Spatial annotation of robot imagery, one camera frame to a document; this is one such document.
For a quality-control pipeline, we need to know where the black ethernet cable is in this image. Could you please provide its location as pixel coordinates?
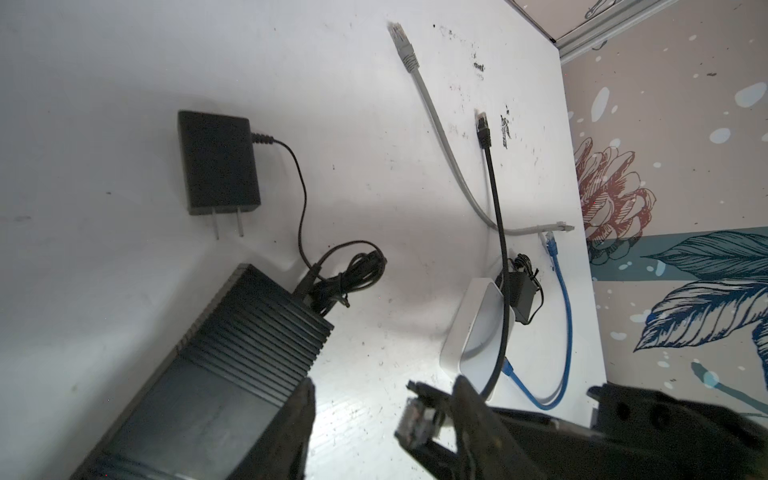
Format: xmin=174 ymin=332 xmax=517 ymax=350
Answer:
xmin=394 ymin=109 xmax=513 ymax=451

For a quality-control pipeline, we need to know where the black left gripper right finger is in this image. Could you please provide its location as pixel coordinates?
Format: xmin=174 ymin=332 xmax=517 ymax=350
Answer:
xmin=451 ymin=376 xmax=546 ymax=479

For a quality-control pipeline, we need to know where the blue ethernet cable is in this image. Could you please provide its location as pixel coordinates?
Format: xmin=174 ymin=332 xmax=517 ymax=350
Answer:
xmin=500 ymin=230 xmax=575 ymax=412

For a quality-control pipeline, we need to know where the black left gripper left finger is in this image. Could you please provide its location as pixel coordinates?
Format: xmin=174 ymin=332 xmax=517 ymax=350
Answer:
xmin=228 ymin=378 xmax=316 ymax=480

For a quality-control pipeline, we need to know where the black power adapter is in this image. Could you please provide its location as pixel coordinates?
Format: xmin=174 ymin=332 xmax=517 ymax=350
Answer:
xmin=495 ymin=254 xmax=544 ymax=325
xmin=176 ymin=109 xmax=389 ymax=318

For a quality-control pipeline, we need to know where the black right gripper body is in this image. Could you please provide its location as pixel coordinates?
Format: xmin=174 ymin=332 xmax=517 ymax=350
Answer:
xmin=407 ymin=382 xmax=767 ymax=479

